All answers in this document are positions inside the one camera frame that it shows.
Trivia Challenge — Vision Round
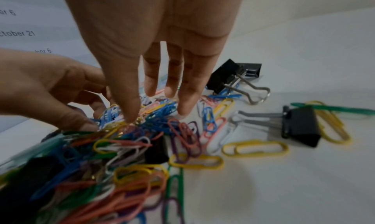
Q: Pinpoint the person's right hand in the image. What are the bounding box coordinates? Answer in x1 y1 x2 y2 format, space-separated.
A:
59 0 246 126

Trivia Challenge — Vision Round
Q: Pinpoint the person's left hand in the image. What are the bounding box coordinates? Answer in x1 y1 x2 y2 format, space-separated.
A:
0 48 113 132

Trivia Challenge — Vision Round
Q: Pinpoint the white printed paper sheet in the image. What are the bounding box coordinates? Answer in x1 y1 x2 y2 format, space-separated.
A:
0 0 112 133

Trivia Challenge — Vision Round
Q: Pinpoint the black binder clip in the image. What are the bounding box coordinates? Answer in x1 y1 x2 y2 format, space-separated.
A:
229 105 323 148
145 135 170 165
239 63 263 81
206 59 271 104

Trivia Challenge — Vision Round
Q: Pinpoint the pile of coloured paper clips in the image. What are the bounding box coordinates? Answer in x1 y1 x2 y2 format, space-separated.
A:
0 89 238 224

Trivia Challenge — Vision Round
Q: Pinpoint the single yellow paper clip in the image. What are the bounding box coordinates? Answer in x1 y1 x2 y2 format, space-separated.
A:
305 100 352 143
221 140 290 158

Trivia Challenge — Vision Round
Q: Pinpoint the single green paper clip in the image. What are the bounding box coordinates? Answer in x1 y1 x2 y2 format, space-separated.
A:
290 102 375 116

